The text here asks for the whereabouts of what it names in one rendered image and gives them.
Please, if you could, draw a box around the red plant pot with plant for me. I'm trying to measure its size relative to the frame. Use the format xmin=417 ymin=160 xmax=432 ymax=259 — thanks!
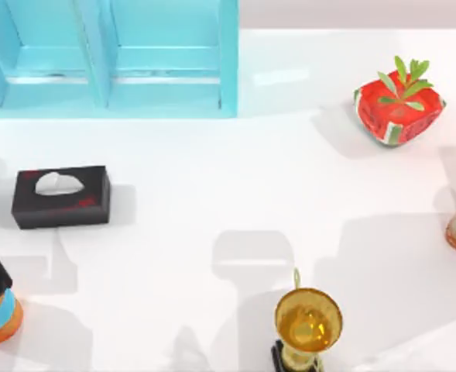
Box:
xmin=353 ymin=55 xmax=447 ymax=150

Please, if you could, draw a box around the white tissue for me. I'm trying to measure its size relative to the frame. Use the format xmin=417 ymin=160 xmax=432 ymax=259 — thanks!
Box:
xmin=34 ymin=172 xmax=85 ymax=195

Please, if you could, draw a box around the black tissue box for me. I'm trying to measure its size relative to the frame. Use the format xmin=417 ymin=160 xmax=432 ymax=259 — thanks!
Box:
xmin=11 ymin=165 xmax=111 ymax=230

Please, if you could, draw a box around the light blue rack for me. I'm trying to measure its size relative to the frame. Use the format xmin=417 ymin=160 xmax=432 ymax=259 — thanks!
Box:
xmin=0 ymin=0 xmax=239 ymax=120

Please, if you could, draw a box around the gold trophy with black base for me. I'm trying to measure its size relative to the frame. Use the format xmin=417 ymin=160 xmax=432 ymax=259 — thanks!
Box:
xmin=270 ymin=267 xmax=344 ymax=372

